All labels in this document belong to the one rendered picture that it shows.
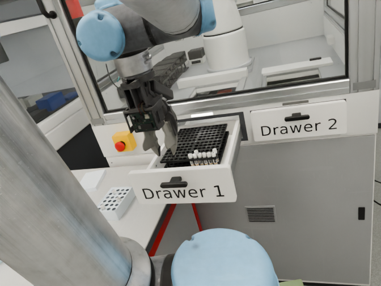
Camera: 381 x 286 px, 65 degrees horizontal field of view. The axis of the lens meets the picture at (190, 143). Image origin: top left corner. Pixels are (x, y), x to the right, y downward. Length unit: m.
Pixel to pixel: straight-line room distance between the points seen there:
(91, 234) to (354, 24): 0.86
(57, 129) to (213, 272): 1.36
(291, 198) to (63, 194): 1.05
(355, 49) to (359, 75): 0.08
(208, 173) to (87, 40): 0.43
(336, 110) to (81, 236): 0.88
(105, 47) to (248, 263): 0.37
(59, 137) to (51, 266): 1.36
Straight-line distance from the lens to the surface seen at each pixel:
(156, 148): 0.74
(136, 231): 0.92
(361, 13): 0.98
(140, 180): 0.85
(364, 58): 1.01
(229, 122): 1.08
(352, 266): 1.49
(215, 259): 0.37
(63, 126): 1.66
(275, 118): 1.02
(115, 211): 0.97
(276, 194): 1.21
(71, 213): 0.27
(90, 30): 0.50
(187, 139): 1.00
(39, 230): 0.26
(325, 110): 1.02
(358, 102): 1.05
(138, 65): 0.62
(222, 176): 0.76
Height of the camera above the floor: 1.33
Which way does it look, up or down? 26 degrees down
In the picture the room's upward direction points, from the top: 15 degrees counter-clockwise
